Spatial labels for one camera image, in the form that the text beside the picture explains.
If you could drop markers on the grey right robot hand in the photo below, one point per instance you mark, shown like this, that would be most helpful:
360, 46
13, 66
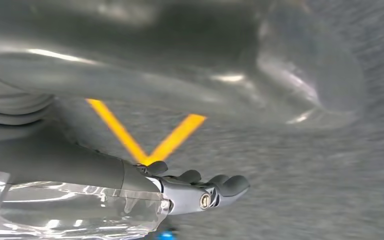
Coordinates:
145, 49

